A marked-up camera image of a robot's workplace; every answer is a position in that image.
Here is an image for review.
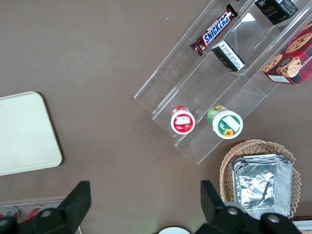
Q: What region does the red cola bottle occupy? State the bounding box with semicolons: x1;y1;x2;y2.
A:
0;207;19;219

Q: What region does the red chocolate chip cookie box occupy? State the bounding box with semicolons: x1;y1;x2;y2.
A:
262;20;312;85

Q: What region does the clear acrylic bottle rack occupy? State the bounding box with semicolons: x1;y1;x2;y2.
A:
0;199;64;224

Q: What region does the red gum canister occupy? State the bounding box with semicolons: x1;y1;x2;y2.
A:
170;105;196;135

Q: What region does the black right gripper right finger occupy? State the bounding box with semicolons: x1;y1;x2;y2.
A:
195;180;303;234

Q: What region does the oval wicker basket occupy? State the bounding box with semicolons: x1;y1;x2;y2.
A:
219;139;302;219

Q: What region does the Snickers chocolate bar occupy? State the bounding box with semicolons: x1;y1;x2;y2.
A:
190;3;238;57

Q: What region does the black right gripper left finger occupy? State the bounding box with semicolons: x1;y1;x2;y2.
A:
0;180;92;234

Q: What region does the cream rectangular plastic tray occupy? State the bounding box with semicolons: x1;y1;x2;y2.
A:
0;91;63;176

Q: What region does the stack of aluminium foil trays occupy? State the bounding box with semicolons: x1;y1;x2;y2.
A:
231;153;295;217

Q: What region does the small black box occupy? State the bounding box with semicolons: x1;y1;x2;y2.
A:
253;0;299;26
211;40;246;73

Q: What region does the clear acrylic stepped display stand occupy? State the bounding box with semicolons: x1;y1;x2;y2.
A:
133;0;312;166

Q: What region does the green gum canister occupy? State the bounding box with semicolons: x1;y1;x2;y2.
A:
206;105;244;140

